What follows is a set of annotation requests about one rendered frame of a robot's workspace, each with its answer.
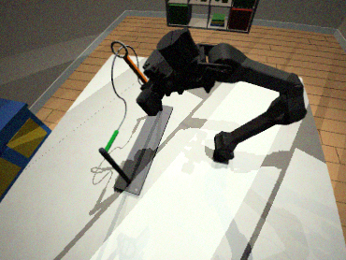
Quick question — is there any brown handle with grey loop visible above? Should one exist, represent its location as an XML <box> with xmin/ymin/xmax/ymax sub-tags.
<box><xmin>111</xmin><ymin>41</ymin><xmax>148</xmax><ymax>85</ymax></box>

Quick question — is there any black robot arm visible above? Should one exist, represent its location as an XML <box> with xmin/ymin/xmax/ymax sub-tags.
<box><xmin>142</xmin><ymin>27</ymin><xmax>308</xmax><ymax>165</ymax></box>

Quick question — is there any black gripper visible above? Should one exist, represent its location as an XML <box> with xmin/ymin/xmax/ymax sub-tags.
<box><xmin>136</xmin><ymin>69</ymin><xmax>184</xmax><ymax>116</ymax></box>

